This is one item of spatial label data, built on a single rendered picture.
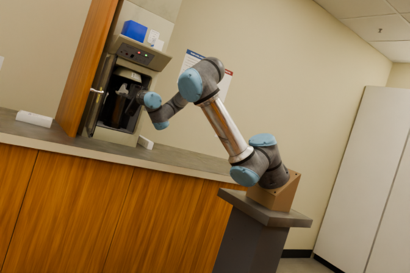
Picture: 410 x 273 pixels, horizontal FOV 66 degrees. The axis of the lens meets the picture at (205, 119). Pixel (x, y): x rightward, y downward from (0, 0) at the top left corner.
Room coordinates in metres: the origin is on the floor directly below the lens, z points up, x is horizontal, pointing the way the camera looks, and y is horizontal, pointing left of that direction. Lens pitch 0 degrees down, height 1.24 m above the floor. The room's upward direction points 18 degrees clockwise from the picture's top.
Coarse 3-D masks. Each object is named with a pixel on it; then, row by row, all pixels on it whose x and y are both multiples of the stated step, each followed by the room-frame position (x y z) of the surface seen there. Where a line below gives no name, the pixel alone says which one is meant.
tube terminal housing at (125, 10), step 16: (128, 16) 1.72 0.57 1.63; (144, 16) 1.76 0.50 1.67; (112, 32) 1.71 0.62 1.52; (160, 32) 1.83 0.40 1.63; (128, 64) 1.76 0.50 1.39; (96, 80) 1.72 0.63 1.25; (144, 112) 1.86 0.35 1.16; (80, 128) 1.74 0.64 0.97; (96, 128) 1.73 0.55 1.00; (128, 144) 1.84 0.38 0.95
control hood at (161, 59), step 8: (112, 40) 1.67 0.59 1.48; (120, 40) 1.62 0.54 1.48; (128, 40) 1.63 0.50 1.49; (112, 48) 1.65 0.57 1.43; (144, 48) 1.69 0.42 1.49; (152, 48) 1.70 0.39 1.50; (120, 56) 1.70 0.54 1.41; (160, 56) 1.75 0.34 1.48; (168, 56) 1.76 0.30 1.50; (152, 64) 1.79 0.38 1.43; (160, 64) 1.80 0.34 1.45
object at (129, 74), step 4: (120, 68) 1.81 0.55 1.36; (124, 68) 1.81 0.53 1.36; (116, 72) 1.81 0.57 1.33; (120, 72) 1.80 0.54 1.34; (124, 72) 1.80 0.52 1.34; (128, 72) 1.80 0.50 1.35; (132, 72) 1.81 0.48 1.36; (136, 72) 1.83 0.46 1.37; (120, 76) 1.93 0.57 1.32; (124, 76) 1.79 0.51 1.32; (128, 76) 1.79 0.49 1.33; (132, 76) 1.81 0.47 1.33; (136, 76) 1.82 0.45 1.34; (140, 76) 1.87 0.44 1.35; (132, 80) 1.96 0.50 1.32; (136, 80) 1.82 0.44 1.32; (140, 80) 1.86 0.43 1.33
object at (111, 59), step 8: (112, 56) 1.47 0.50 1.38; (112, 64) 1.40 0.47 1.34; (104, 72) 1.60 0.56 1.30; (104, 80) 1.48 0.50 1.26; (104, 88) 1.40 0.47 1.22; (96, 96) 1.61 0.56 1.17; (96, 104) 1.50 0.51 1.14; (96, 112) 1.41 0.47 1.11; (88, 120) 1.63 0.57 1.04; (88, 128) 1.52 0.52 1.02; (88, 136) 1.41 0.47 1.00
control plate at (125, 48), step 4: (124, 44) 1.65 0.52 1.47; (128, 44) 1.65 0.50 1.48; (120, 48) 1.66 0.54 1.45; (124, 48) 1.66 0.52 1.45; (128, 48) 1.67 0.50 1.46; (132, 48) 1.67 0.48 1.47; (136, 48) 1.68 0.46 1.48; (116, 52) 1.68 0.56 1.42; (120, 52) 1.68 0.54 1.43; (124, 52) 1.69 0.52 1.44; (128, 52) 1.69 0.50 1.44; (132, 52) 1.70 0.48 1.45; (136, 52) 1.70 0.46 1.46; (140, 52) 1.71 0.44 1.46; (144, 52) 1.71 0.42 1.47; (124, 56) 1.71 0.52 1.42; (128, 56) 1.71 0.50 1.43; (136, 56) 1.72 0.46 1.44; (140, 56) 1.73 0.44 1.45; (144, 56) 1.73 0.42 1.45; (148, 56) 1.74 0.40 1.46; (152, 56) 1.74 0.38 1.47; (136, 60) 1.74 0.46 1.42; (140, 60) 1.75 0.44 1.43; (148, 60) 1.76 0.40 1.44; (144, 64) 1.78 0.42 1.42
